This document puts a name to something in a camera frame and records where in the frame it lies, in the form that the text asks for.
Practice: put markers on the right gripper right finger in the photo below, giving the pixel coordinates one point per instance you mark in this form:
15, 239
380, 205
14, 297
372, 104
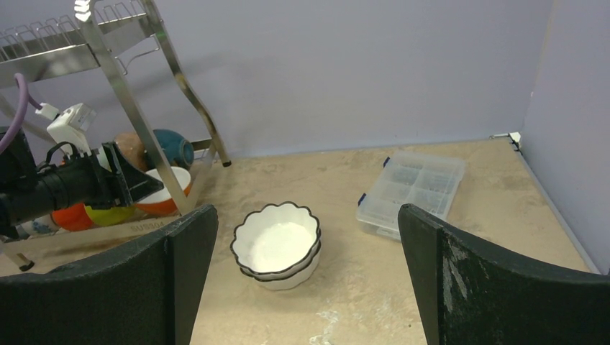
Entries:
471, 291

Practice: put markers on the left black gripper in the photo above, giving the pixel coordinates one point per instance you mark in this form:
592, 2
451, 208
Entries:
118, 183

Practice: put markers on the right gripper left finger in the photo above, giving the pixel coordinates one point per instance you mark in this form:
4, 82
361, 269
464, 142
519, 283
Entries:
144, 291

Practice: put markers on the orange bowl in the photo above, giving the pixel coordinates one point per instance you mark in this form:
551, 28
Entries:
160, 203

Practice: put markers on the lime green bowl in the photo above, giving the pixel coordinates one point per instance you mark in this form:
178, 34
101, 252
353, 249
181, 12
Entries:
109, 217

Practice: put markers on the white fluted bowl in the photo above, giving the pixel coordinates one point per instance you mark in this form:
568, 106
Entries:
276, 241
292, 280

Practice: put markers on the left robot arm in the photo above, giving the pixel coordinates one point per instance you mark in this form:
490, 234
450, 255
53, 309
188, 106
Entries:
30, 190

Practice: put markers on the metal two-tier dish rack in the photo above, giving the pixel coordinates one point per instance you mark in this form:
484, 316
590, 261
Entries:
88, 40

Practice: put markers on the brown speckled bowl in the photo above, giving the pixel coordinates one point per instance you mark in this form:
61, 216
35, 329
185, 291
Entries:
132, 149

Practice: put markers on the teal blue bowl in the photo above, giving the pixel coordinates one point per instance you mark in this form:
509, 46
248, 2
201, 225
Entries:
176, 148

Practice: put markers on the front red-orange bowl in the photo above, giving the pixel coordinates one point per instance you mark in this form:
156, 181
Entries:
73, 218

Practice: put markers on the white blue floral bowl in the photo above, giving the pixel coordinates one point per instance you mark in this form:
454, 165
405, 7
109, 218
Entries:
40, 226

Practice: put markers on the clear plastic organizer box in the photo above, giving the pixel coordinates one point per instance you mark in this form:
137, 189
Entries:
428, 181

